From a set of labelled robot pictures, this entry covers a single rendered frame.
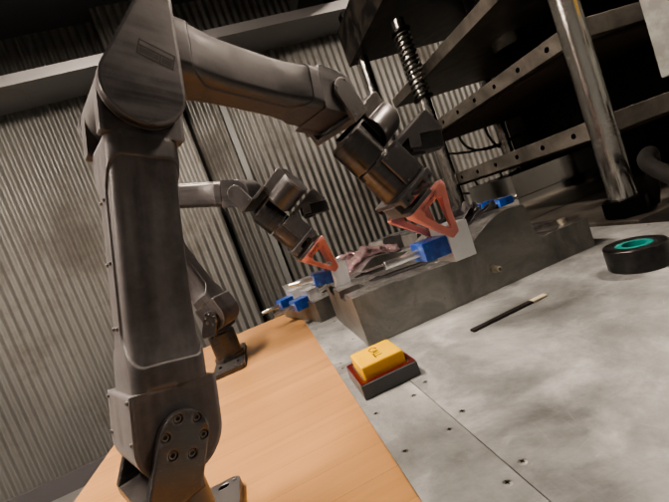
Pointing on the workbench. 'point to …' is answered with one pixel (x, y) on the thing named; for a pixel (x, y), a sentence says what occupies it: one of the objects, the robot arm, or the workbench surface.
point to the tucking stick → (509, 313)
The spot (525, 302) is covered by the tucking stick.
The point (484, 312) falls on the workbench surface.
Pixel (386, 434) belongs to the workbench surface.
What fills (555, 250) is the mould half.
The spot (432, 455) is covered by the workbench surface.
